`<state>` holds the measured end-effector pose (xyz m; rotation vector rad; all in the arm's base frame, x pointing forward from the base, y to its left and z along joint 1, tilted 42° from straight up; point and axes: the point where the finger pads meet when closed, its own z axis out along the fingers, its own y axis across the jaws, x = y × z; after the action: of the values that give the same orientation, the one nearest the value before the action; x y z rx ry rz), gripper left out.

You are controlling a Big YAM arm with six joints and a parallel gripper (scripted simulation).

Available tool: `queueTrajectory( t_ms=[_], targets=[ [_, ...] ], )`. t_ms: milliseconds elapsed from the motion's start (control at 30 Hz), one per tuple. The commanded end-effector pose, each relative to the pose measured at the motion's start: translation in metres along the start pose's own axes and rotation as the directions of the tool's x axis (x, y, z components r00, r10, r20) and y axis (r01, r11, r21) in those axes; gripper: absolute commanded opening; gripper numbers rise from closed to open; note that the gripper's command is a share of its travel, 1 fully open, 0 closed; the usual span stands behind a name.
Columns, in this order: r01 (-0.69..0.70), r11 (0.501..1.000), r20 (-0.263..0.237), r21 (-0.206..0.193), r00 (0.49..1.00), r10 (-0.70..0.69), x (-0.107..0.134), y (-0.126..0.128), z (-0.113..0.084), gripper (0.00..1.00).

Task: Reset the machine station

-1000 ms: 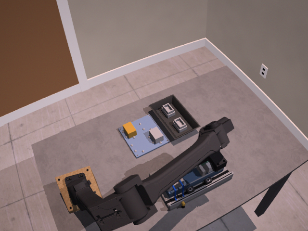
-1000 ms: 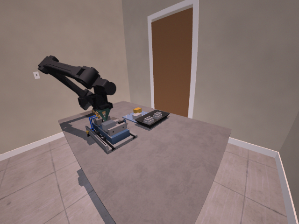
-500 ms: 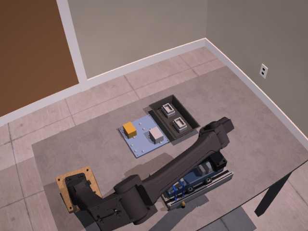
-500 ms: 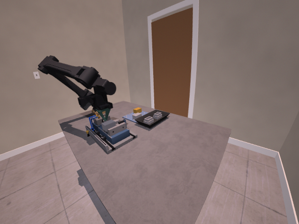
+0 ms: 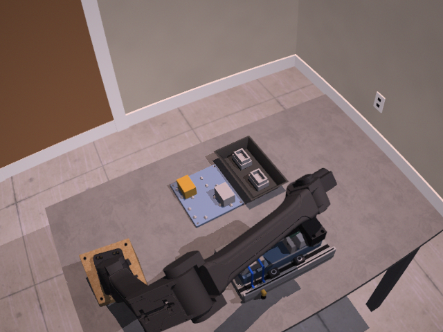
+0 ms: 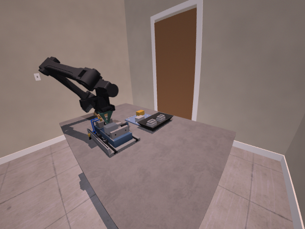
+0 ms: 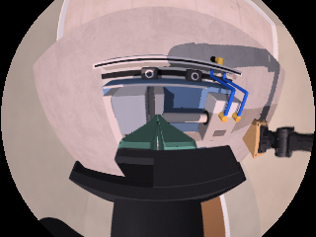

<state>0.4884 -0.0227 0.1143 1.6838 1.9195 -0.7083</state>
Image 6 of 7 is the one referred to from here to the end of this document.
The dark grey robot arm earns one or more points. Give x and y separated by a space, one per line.
89 78

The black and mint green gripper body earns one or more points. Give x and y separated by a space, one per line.
105 109

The yellow block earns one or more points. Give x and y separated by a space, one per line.
140 112

